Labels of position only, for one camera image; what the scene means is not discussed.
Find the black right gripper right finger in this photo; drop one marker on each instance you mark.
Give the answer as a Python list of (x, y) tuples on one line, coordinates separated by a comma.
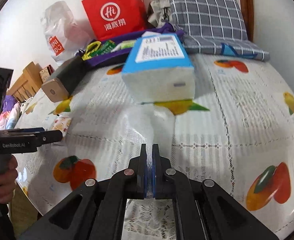
[(203, 210)]

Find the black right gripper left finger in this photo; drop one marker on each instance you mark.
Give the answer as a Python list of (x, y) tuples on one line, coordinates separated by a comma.
[(96, 209)]

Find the clear plastic bag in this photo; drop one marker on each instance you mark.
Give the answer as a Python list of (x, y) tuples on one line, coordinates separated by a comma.
[(149, 125)]

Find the green snack packet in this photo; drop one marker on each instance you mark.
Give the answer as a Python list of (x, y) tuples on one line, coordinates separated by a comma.
[(107, 47)]

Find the blue tissue pack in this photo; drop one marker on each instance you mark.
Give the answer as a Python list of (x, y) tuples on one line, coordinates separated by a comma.
[(158, 69)]

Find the person's left hand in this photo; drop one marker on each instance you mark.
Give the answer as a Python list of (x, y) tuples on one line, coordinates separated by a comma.
[(8, 181)]

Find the purple plush toy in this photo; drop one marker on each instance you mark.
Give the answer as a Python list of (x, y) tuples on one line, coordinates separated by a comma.
[(9, 102)]

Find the fruit sticker sheet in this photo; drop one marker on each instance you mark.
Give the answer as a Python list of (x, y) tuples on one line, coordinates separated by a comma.
[(61, 123)]

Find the dark green gold box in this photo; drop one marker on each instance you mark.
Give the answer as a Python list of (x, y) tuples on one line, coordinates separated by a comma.
[(63, 81)]

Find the white Miniso plastic bag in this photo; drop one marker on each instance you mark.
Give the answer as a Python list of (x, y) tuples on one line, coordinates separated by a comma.
[(63, 35)]

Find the purple towel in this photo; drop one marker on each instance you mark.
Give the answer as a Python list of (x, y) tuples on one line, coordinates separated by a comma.
[(119, 57)]

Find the red paper shopping bag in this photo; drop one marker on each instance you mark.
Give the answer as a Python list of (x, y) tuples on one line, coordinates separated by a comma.
[(111, 18)]

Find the grey checked cushion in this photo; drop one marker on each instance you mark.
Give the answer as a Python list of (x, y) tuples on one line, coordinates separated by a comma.
[(214, 27)]

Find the grey backpack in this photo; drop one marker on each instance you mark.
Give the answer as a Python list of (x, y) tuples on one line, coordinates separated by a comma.
[(159, 13)]

